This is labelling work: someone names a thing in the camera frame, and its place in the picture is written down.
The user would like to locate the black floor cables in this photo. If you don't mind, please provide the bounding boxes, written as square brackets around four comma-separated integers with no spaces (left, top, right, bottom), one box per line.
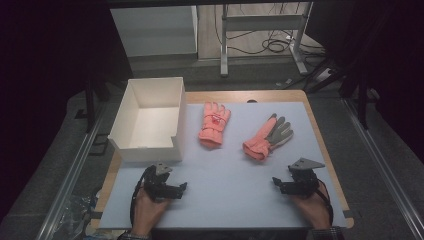
[213,3,328,58]

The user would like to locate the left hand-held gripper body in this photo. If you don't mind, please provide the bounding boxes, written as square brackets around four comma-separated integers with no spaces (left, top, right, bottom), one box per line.
[141,162,178,202]

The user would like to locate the aluminium rail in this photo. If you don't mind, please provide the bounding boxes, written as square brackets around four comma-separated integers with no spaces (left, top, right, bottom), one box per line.
[34,101,113,240]
[341,97,424,240]

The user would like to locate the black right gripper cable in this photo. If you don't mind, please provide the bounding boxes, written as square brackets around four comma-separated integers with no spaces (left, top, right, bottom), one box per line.
[315,178,335,227]

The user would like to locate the pink glove with red bow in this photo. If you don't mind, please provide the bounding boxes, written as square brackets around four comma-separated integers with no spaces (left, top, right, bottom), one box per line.
[198,101,232,150]

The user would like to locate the grey metal desk frame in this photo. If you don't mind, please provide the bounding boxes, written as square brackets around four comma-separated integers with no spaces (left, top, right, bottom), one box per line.
[219,1,315,78]

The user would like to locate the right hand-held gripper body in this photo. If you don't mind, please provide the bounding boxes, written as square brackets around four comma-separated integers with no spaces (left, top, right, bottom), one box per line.
[281,157,326,197]

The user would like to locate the white cabinet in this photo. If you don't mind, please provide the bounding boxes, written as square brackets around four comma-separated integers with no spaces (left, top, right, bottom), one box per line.
[109,4,200,58]

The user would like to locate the light blue table mat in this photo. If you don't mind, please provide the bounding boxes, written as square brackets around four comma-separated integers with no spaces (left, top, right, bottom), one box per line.
[98,101,348,231]

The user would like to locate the black stand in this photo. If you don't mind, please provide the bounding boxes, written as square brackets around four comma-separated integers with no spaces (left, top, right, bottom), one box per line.
[73,77,113,134]
[338,58,383,131]

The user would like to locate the pink glove with grey palm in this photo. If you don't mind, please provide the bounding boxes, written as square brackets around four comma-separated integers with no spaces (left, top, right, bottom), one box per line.
[242,113,295,162]

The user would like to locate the white box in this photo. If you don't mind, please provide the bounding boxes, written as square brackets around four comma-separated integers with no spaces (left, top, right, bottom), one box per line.
[107,76,187,164]

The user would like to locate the clear plastic bag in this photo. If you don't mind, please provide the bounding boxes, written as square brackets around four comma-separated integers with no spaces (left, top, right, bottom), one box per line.
[57,193,102,240]

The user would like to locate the person's right hand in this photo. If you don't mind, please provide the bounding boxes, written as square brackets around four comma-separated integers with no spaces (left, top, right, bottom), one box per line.
[290,182,332,231]

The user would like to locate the person's left hand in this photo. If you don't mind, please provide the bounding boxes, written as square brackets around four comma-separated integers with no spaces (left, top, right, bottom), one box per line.
[131,186,172,238]

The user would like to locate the white power strip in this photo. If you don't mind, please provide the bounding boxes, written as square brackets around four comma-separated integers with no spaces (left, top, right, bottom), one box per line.
[313,67,334,84]

